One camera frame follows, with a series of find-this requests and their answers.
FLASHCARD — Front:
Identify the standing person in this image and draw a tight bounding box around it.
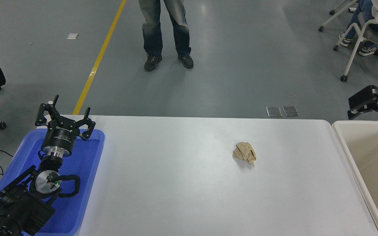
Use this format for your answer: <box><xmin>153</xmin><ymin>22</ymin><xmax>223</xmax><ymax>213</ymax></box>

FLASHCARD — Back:
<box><xmin>138</xmin><ymin>0</ymin><xmax>194</xmax><ymax>72</ymax></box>

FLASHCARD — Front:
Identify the silver floor plate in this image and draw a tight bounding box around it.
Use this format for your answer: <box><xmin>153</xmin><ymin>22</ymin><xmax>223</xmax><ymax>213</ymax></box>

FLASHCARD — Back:
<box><xmin>266</xmin><ymin>106</ymin><xmax>283</xmax><ymax>118</ymax></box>
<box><xmin>282</xmin><ymin>106</ymin><xmax>299</xmax><ymax>117</ymax></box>

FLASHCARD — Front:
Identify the white chair base with casters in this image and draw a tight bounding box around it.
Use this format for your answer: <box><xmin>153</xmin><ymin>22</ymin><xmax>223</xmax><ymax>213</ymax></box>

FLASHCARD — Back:
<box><xmin>318</xmin><ymin>0</ymin><xmax>360</xmax><ymax>32</ymax></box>

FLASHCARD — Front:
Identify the seated person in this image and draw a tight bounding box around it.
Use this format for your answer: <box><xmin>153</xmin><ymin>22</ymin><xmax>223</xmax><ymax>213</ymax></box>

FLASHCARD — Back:
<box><xmin>339</xmin><ymin>0</ymin><xmax>378</xmax><ymax>56</ymax></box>

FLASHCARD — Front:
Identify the blue plastic tray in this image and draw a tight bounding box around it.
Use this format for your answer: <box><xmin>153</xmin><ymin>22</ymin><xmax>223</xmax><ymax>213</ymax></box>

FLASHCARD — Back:
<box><xmin>0</xmin><ymin>128</ymin><xmax>105</xmax><ymax>236</ymax></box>

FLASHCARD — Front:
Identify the tan paper ball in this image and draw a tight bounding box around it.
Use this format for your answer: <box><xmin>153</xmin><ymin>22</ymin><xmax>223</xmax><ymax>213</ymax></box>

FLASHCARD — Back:
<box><xmin>232</xmin><ymin>142</ymin><xmax>257</xmax><ymax>165</ymax></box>

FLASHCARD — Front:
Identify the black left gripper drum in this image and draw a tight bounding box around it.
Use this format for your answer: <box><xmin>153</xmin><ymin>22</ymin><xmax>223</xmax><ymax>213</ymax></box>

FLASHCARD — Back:
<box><xmin>41</xmin><ymin>119</ymin><xmax>79</xmax><ymax>154</ymax></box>

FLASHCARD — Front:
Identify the large pale bin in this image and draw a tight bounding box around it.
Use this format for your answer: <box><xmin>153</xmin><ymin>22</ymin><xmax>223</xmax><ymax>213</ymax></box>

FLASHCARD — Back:
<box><xmin>332</xmin><ymin>120</ymin><xmax>378</xmax><ymax>236</ymax></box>

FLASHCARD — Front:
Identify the white frame office chair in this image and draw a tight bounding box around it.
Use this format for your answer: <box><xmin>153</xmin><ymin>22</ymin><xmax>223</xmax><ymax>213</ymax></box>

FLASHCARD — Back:
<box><xmin>333</xmin><ymin>13</ymin><xmax>378</xmax><ymax>82</ymax></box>

